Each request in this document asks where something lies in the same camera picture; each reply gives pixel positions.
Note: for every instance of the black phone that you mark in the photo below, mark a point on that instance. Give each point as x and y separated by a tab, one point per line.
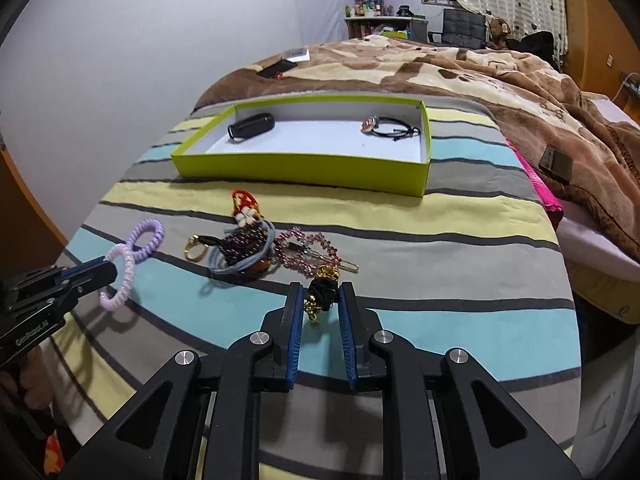
276	68

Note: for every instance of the black wrist band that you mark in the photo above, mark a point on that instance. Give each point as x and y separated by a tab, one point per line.
250	126

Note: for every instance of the row of toiletry bottles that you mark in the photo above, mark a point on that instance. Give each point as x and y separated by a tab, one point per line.
367	7

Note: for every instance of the black wallet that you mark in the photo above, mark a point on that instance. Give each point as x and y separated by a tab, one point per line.
557	164

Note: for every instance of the green cardboard tray box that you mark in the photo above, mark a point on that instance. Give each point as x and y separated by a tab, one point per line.
300	167

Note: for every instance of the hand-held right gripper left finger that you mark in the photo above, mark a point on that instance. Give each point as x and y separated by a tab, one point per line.
297	340

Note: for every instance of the yellow bed frame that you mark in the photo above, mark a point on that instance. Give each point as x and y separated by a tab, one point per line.
600	287

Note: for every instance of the power strip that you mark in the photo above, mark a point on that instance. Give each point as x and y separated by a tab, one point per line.
631	84

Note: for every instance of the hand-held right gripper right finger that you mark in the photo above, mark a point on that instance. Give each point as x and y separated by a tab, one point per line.
346	345

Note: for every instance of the black desk device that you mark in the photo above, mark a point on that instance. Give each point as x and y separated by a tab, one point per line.
404	11

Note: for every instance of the black gold scrunchie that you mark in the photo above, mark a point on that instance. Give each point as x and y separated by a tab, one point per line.
324	292

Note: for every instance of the small white box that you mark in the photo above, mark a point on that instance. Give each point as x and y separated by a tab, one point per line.
296	54

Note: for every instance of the black office chair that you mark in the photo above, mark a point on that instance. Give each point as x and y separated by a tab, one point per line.
462	25

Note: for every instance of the orange wooden panel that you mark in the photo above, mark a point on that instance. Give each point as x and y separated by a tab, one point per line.
595	10

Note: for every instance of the wooden cabinet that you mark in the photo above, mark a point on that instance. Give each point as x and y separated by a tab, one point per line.
20	205

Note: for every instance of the brown printed blanket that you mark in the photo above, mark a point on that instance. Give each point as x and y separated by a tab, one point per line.
450	75

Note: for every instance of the pink cloth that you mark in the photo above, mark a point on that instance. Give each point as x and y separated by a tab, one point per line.
545	195

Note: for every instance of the black clothing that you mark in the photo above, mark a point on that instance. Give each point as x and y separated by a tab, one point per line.
537	47

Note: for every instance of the red hair clip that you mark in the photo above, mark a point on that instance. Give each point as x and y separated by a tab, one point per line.
244	199

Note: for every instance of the brown teddy bear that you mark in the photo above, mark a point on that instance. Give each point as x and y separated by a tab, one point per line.
499	30

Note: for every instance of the brown hair clip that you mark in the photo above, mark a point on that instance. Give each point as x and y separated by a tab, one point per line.
257	271

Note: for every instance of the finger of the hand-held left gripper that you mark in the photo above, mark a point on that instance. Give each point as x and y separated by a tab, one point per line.
97	272
70	297

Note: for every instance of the white desk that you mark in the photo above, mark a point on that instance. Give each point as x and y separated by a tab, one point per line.
370	22

